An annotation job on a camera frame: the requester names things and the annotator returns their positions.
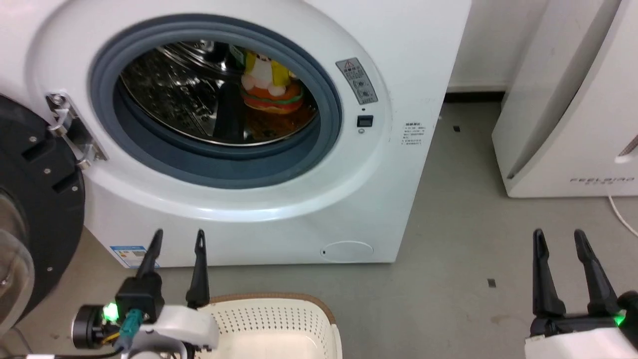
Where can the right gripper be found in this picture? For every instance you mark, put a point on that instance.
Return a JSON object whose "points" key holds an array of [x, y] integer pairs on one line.
{"points": [[578, 344]]}

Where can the black door lock socket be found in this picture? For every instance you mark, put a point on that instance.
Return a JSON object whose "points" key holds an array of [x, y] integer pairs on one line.
{"points": [[365, 121]]}

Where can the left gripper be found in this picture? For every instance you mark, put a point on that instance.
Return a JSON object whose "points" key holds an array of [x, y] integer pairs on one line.
{"points": [[174, 329]]}

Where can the white front-load washing machine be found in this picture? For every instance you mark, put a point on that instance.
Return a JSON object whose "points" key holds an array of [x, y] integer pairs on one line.
{"points": [[398, 199]]}

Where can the cream perforated laundry basket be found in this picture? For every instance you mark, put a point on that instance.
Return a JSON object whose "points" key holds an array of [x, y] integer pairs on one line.
{"points": [[279, 319]]}

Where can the round white filter cover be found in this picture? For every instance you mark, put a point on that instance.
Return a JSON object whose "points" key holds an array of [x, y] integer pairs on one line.
{"points": [[347, 252]]}

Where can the black cylindrical wrist module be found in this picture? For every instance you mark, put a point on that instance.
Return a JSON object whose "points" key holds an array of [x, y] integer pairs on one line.
{"points": [[89, 326], [630, 311]]}

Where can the white air purifier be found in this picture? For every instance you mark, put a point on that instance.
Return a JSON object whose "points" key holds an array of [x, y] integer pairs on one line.
{"points": [[573, 124]]}

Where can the burger plush toy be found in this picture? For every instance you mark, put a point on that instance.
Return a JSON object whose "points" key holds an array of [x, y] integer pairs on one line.
{"points": [[271, 97]]}

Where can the dark drum paddle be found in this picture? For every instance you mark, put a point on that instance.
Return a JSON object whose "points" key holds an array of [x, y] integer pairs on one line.
{"points": [[229, 114]]}

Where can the steel washer drum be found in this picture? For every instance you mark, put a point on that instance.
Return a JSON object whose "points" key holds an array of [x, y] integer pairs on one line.
{"points": [[169, 94]]}

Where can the blue energy label sticker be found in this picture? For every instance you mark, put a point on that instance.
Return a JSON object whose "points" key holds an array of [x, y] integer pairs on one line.
{"points": [[124, 255]]}

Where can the black round washer door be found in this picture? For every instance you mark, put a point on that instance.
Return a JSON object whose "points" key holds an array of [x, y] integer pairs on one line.
{"points": [[47, 199]]}

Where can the small text sticker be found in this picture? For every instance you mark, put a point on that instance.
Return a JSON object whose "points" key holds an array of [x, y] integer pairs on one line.
{"points": [[413, 133]]}

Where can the grey rubber door gasket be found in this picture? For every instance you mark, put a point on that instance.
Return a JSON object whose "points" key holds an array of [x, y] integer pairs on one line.
{"points": [[209, 165]]}

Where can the metal door hinge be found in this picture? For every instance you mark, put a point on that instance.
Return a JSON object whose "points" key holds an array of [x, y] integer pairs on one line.
{"points": [[75, 127]]}

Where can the grey warning sticker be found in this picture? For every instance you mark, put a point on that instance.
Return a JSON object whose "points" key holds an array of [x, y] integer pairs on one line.
{"points": [[357, 81]]}

